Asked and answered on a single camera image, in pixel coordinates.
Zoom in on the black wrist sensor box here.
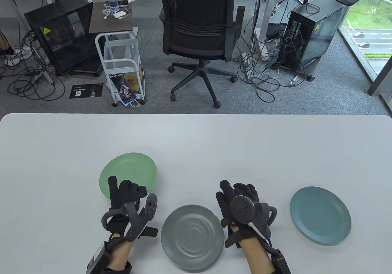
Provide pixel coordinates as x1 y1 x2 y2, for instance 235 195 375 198
269 243 291 274
86 240 112 274

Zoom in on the grey plate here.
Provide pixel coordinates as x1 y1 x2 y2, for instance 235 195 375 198
161 205 224 271

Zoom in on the black computer tower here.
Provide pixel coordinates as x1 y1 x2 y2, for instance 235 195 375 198
280 0 349 81

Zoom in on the black glass-panel cabinet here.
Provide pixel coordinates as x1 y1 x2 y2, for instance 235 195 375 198
24 0 103 77

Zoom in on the black office chair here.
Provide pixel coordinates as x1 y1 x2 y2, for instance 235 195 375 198
159 0 245 109

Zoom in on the white rolling cart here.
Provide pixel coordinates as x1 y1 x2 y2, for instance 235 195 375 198
95 31 147 107

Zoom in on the person's left hand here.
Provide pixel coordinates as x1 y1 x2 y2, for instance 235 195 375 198
107 176 147 235

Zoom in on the person's right forearm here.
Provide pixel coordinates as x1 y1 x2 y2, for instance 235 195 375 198
240 236 276 274

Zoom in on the teal plate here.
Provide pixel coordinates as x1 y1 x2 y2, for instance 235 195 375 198
290 186 352 246

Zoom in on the person's right hand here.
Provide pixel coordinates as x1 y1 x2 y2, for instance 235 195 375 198
216 180 273 248

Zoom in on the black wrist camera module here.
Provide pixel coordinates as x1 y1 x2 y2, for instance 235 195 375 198
139 226 158 239

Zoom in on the tangle of black white cables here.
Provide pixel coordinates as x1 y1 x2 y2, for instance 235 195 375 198
237 26 307 103

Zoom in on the person's left forearm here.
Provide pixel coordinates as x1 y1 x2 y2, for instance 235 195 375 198
107 236 135 271

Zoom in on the black floor box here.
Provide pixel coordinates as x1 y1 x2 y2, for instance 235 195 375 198
266 23 288 40

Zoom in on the black printed flyer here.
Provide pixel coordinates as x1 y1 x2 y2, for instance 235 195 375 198
69 84 104 99

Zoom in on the grey white handheld controller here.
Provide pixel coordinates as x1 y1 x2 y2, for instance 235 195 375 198
102 193 158 242
230 195 277 241

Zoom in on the blue printed bag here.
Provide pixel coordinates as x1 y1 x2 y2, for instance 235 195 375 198
108 73 137 105

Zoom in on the brown side table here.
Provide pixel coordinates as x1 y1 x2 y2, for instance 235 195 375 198
89 2 138 36

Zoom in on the grey window frame post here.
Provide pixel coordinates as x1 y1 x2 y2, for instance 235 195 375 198
364 52 392 97

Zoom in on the green plate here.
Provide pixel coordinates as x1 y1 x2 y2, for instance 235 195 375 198
99 153 157 200

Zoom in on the grey power strip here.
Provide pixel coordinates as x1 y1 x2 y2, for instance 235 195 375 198
34 70 54 84

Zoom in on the brown paper bag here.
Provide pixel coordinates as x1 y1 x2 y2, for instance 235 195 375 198
124 70 144 92

